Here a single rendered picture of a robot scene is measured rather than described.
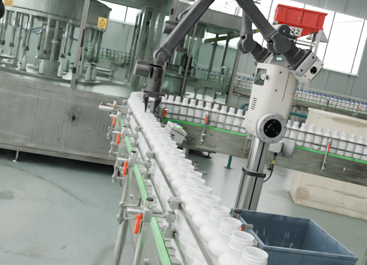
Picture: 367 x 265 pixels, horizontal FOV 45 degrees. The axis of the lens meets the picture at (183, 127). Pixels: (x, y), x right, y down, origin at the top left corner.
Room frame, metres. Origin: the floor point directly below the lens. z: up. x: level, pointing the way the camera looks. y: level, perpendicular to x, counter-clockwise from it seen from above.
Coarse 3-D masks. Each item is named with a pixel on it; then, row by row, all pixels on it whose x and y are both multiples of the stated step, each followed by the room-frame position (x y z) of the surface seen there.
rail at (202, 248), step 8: (128, 104) 2.57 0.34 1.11; (136, 120) 2.03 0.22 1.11; (144, 136) 1.67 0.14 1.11; (144, 160) 1.56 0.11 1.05; (160, 168) 1.24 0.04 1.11; (152, 184) 1.31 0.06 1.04; (168, 184) 1.09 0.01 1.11; (160, 200) 1.15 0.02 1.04; (184, 208) 0.91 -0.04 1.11; (184, 216) 0.89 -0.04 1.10; (192, 224) 0.82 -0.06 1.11; (192, 232) 0.81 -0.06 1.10; (176, 240) 0.90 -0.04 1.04; (200, 240) 0.75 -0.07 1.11; (200, 248) 0.74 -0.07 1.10; (184, 256) 0.83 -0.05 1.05; (208, 256) 0.69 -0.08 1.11; (184, 264) 0.81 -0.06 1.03; (208, 264) 0.69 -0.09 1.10
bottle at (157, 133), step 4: (156, 132) 1.54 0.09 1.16; (160, 132) 1.53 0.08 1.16; (164, 132) 1.54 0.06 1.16; (156, 136) 1.53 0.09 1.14; (152, 140) 1.54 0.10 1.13; (156, 140) 1.53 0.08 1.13; (152, 144) 1.53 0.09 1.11; (152, 148) 1.52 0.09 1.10; (148, 160) 1.53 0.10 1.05; (144, 168) 1.55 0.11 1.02
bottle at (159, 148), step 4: (164, 136) 1.45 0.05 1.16; (160, 140) 1.43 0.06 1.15; (164, 140) 1.42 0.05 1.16; (160, 144) 1.42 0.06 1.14; (156, 148) 1.42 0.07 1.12; (160, 148) 1.42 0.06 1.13; (156, 152) 1.41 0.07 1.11; (152, 160) 1.42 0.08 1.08; (152, 164) 1.42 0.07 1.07; (152, 168) 1.41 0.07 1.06; (152, 172) 1.41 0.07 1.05; (152, 176) 1.41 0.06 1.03; (148, 180) 1.42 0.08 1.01
